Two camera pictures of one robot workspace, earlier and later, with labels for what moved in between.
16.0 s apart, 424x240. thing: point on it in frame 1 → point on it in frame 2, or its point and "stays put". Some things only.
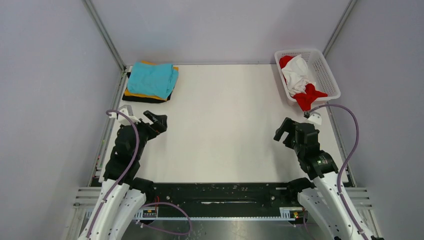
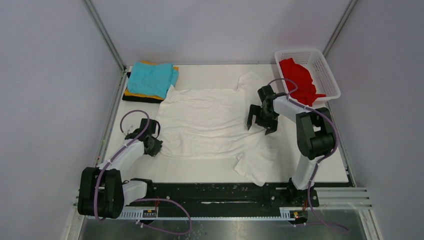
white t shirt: [296, 72] → [213, 123]
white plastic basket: [325, 82] stays put
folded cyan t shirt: [158, 80] stays put
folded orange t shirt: [128, 93] stays put
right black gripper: [288, 125] → [271, 125]
